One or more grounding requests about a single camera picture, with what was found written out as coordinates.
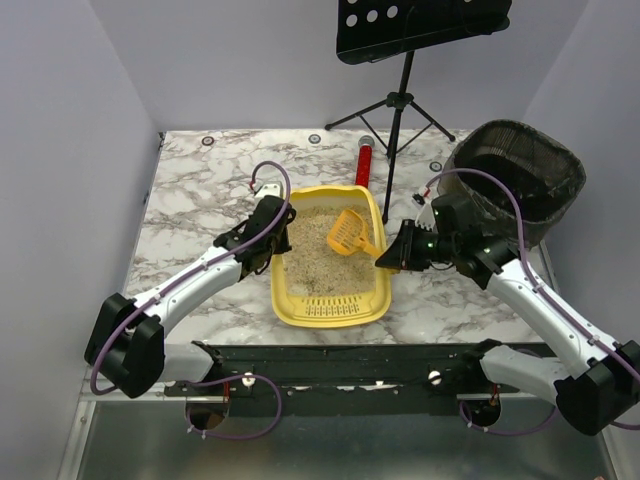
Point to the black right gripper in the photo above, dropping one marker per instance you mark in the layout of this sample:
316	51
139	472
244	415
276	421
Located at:
407	247

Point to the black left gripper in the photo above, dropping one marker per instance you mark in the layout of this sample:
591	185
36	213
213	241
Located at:
279	231

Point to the orange litter scoop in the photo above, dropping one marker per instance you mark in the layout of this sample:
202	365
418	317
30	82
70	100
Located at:
350	235

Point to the yellow and grey litter box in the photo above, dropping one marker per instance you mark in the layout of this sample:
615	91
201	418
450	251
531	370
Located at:
334	311

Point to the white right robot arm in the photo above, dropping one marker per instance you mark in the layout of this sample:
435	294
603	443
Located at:
592	378

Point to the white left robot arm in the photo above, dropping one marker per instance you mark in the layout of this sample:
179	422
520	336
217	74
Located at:
128	343

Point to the cat litter granules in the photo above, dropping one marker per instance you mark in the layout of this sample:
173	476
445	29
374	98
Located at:
312	268

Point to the grey mesh waste bin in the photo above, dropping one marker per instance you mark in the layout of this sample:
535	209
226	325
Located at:
542	174

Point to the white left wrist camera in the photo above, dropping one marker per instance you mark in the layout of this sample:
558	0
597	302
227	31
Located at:
275	189

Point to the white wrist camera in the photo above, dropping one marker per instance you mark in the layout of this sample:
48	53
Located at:
275	189
425	218

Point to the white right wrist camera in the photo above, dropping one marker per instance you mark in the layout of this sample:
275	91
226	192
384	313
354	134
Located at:
425	218

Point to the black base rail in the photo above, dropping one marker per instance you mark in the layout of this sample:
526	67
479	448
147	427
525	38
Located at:
343	380

